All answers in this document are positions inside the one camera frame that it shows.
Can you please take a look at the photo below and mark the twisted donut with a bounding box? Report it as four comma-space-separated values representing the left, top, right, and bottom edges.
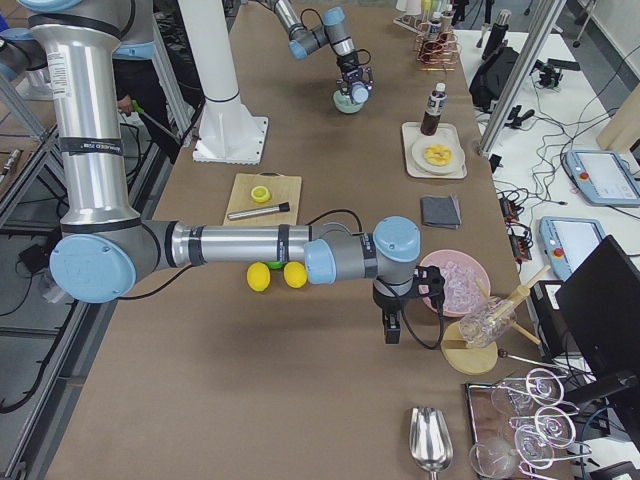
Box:
423, 144, 452, 166

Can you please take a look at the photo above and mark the teach pendant far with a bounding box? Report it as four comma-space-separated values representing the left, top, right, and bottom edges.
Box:
562, 150, 639, 207

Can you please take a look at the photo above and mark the black tray with glasses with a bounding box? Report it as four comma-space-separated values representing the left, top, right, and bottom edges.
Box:
465, 367, 592, 479

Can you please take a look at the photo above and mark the yellow lemon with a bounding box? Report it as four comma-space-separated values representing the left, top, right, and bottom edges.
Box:
246, 262, 271, 292
283, 261, 308, 289

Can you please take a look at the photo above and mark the aluminium frame post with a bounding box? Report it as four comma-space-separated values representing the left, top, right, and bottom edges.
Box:
477, 0, 566, 158

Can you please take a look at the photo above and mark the mint green bowl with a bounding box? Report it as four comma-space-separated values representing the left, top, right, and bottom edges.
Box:
333, 91, 364, 115

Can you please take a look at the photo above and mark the person in black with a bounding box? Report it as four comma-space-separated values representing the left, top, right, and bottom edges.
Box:
113, 59, 182, 164

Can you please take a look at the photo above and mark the teach pendant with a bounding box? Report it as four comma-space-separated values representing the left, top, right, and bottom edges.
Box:
562, 150, 639, 207
539, 216, 605, 281

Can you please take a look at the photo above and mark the clear glass mug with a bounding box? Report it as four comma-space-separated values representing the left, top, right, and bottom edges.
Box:
459, 297, 516, 348

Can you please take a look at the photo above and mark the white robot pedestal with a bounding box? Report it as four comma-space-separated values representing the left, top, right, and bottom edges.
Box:
179, 0, 268, 165

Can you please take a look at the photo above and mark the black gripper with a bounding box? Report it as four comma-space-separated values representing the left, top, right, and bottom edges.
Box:
336, 52, 374, 93
373, 265, 445, 345

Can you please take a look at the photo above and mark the dark sauce bottle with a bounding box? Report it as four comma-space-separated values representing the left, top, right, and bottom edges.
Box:
420, 82, 447, 136

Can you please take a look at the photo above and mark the grey folded cloth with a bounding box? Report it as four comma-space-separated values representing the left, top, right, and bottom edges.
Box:
420, 195, 461, 229

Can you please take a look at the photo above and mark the halved lemon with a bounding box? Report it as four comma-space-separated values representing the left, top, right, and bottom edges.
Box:
250, 185, 272, 204

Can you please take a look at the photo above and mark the steel muddler black tip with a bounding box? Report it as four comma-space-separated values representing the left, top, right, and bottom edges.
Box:
227, 202, 290, 221

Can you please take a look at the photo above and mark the black monitor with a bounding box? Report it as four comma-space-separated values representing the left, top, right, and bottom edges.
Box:
556, 235, 639, 443

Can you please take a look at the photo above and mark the wooden glass stand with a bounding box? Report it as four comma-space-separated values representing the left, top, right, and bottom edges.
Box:
441, 265, 550, 376

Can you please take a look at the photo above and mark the wooden cutting board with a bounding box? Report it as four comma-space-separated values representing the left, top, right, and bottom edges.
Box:
223, 173, 302, 227

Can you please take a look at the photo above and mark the green lime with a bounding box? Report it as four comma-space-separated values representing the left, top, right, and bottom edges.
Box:
265, 261, 285, 270

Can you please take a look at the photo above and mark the yellow lemon right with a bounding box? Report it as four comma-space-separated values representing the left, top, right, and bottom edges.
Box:
283, 261, 308, 289

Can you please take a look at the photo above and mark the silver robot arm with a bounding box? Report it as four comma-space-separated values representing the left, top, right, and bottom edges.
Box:
265, 0, 373, 105
27, 1, 445, 344

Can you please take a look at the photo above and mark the black bag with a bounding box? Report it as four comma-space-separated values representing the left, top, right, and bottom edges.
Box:
469, 46, 519, 112

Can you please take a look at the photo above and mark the white serving tray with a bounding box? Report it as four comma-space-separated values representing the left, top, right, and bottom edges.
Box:
401, 122, 467, 179

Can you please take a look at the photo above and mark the copper wire bottle rack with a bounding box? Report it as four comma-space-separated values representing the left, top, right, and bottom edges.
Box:
393, 15, 459, 72

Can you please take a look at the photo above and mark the white plate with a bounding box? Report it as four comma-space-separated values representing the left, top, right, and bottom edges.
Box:
410, 138, 463, 176

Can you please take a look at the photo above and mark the yellow lemon left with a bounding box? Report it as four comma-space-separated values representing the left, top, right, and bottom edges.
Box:
246, 262, 271, 292

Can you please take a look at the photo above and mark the pink bowl of ice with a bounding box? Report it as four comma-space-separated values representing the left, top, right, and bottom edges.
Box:
420, 249, 491, 318

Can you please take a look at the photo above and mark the metal ice scoop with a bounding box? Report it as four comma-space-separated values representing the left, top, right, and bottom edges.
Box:
409, 406, 453, 479

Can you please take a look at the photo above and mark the teach pendant near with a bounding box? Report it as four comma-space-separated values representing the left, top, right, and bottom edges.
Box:
539, 216, 605, 281

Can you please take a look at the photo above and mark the light blue cup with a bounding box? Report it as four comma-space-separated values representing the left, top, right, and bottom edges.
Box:
349, 82, 369, 104

